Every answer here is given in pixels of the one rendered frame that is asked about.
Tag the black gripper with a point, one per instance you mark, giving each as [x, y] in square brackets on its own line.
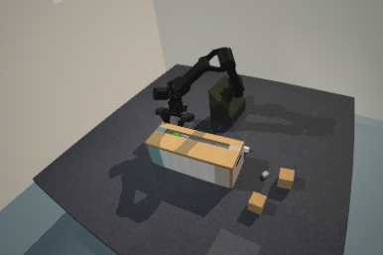
[174, 110]

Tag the tan cardboard box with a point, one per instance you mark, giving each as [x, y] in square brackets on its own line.
[286, 178]
[256, 202]

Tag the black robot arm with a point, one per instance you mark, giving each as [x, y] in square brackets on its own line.
[182, 84]

